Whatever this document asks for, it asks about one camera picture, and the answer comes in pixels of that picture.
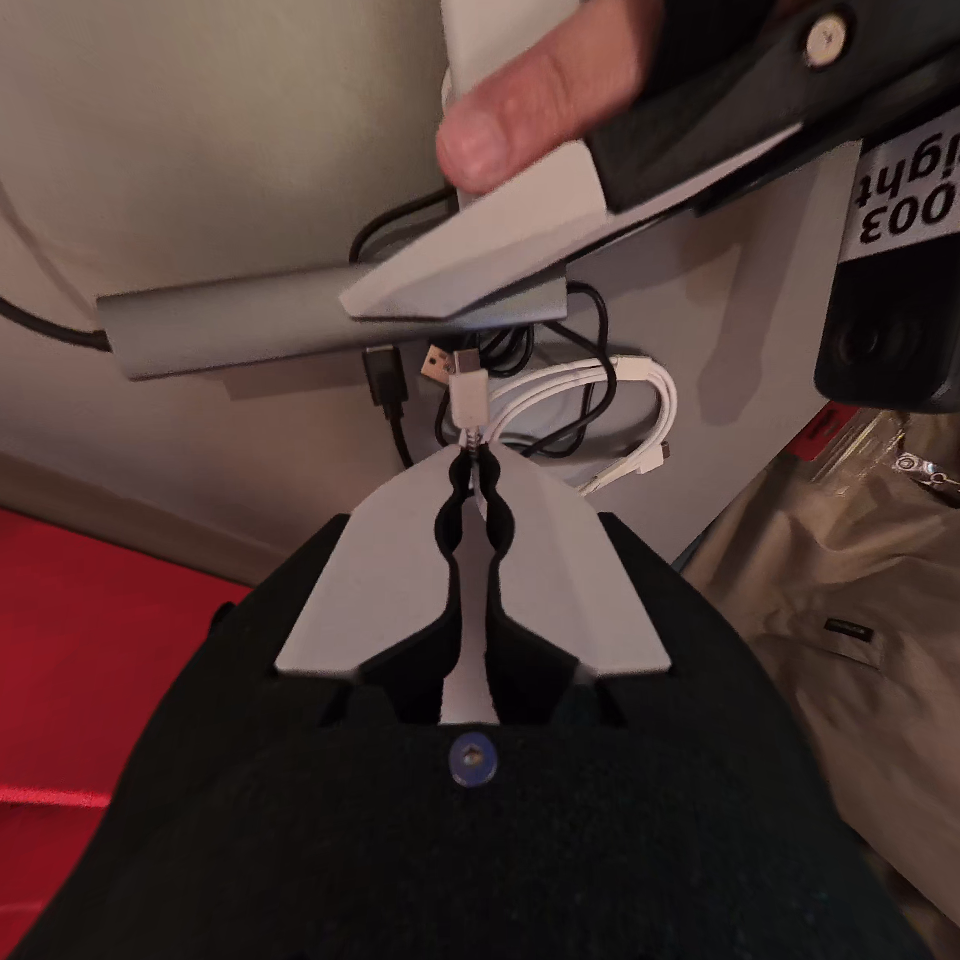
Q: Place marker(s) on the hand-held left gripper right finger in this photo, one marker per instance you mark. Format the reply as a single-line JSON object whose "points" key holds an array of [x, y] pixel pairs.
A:
{"points": [[577, 600]]}

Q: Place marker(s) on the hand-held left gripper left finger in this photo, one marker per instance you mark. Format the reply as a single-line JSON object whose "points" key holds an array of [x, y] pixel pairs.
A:
{"points": [[360, 600]]}

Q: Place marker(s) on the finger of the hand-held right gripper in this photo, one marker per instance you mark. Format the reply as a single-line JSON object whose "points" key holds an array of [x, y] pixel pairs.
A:
{"points": [[465, 277]]}

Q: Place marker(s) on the red plastic bin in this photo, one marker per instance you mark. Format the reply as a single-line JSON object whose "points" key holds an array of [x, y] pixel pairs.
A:
{"points": [[90, 675]]}

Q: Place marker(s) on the person's right hand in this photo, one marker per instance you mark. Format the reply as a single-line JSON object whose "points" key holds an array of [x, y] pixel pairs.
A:
{"points": [[540, 105]]}

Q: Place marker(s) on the person's beige clothing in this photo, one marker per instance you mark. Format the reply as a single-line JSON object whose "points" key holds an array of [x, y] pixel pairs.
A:
{"points": [[825, 750]]}

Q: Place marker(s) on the red tag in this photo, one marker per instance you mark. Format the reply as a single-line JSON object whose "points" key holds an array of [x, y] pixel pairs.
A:
{"points": [[829, 431]]}

